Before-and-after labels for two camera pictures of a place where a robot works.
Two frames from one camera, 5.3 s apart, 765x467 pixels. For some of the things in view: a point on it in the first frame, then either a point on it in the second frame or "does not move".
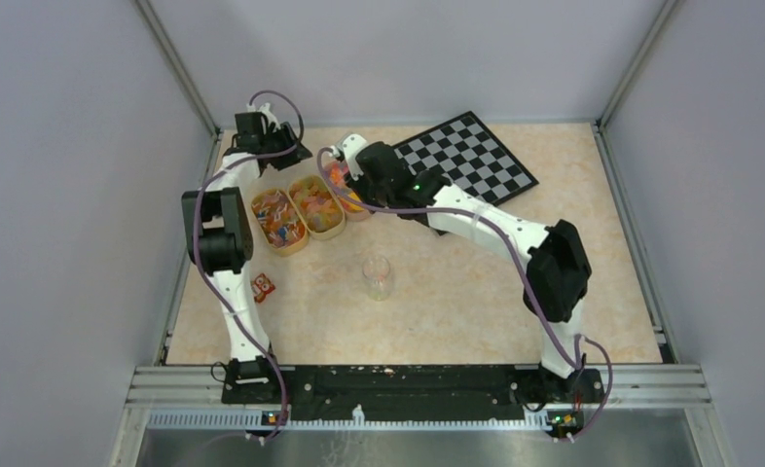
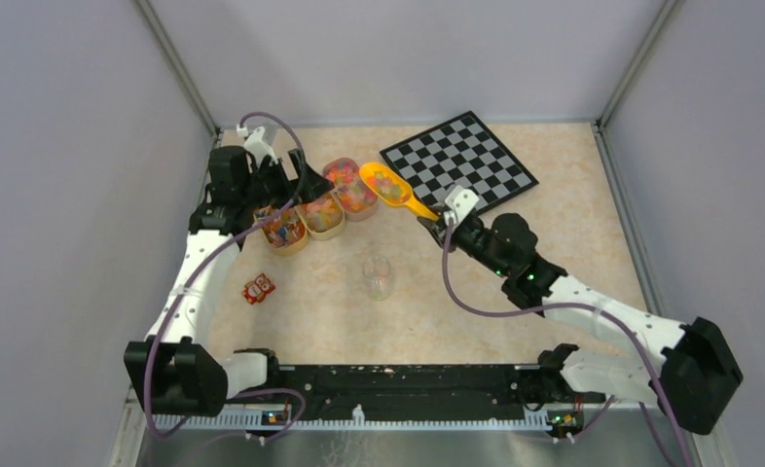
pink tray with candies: [352, 207] does not move
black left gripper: [285, 134] to [289, 187]
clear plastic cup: [377, 272] does not move
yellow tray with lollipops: [279, 219] does not move
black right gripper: [359, 186] to [455, 230]
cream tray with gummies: [317, 205] does not move
